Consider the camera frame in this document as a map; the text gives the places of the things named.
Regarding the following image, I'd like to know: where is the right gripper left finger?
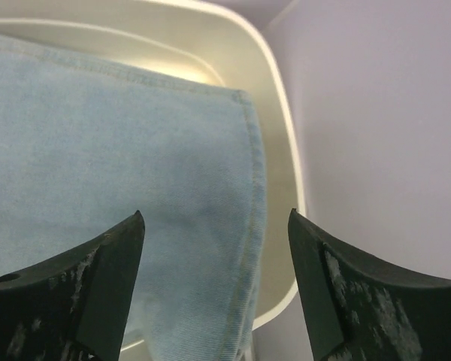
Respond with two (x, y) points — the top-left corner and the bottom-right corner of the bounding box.
(0, 211), (144, 360)

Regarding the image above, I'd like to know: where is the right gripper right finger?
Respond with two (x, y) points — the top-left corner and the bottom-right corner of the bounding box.
(288, 210), (451, 360)

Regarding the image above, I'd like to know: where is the grey cloth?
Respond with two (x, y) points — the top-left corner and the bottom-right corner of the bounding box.
(0, 35), (266, 360)

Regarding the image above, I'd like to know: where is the white rectangular plastic basin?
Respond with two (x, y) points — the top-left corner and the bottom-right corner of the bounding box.
(0, 1), (305, 360)

